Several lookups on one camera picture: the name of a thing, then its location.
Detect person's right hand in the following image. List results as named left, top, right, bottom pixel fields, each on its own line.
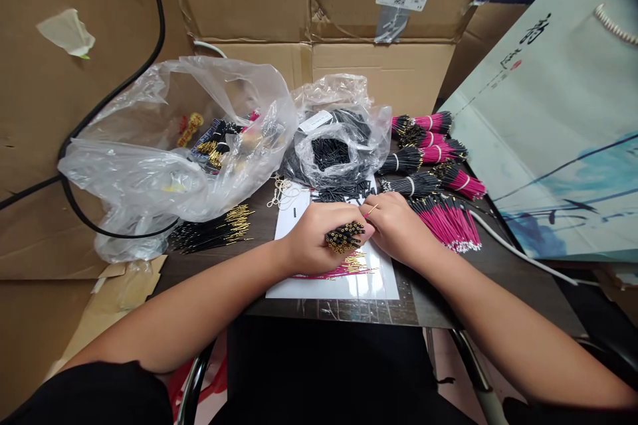
left=360, top=191, right=443, bottom=272

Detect person's left hand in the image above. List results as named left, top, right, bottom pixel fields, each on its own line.
left=284, top=201, right=369, bottom=277

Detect loose pile of black tubes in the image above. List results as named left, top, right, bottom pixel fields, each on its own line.
left=310, top=179, right=378, bottom=205

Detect pile of rubber bands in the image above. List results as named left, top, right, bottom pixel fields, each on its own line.
left=266, top=173, right=304, bottom=213

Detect white paper sheet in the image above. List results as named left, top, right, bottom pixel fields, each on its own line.
left=265, top=173, right=401, bottom=301

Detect small clear bag of tubes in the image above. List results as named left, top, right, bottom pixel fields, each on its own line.
left=278, top=73, right=393, bottom=193

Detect dark blue packet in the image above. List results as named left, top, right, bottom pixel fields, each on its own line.
left=188, top=118, right=235, bottom=172

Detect person's legs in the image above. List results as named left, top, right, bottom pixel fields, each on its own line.
left=211, top=314, right=477, bottom=425

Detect yellow red packet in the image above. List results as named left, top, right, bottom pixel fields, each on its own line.
left=175, top=112, right=206, bottom=149

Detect pale paper gift bag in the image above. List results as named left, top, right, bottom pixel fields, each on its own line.
left=437, top=0, right=638, bottom=264

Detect large clear plastic bag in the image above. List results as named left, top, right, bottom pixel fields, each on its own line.
left=56, top=56, right=300, bottom=265

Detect red plastic bag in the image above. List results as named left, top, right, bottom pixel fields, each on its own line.
left=168, top=353, right=231, bottom=418

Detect person's body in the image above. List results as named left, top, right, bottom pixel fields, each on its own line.
left=0, top=359, right=175, bottom=425

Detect cardboard sheet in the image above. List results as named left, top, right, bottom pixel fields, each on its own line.
left=0, top=0, right=196, bottom=282

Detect torn pale tape piece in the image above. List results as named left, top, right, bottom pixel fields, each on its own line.
left=35, top=7, right=96, bottom=60

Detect loose pile of pink wires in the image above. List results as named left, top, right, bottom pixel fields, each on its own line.
left=405, top=193, right=484, bottom=254

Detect pile of black gold-tipped wires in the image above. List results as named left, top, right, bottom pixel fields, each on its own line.
left=166, top=203, right=257, bottom=256

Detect white cable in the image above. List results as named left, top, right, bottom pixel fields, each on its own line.
left=467, top=209, right=601, bottom=288

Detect black cable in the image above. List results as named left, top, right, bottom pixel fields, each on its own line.
left=0, top=0, right=181, bottom=240

